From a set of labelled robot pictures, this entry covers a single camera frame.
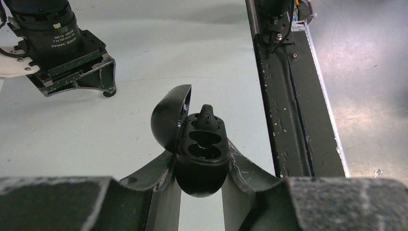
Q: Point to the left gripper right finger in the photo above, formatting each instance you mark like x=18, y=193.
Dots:
x=254, y=200

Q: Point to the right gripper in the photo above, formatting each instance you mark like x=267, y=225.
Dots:
x=90, y=67

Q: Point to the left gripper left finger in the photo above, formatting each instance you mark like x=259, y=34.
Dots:
x=146, y=200

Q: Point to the black earbud charging case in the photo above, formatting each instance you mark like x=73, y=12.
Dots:
x=202, y=157

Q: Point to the black earbud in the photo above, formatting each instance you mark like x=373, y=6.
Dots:
x=206, y=119

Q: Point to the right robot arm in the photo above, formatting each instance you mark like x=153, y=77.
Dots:
x=53, y=52

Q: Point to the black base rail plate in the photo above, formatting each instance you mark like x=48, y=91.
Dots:
x=303, y=135

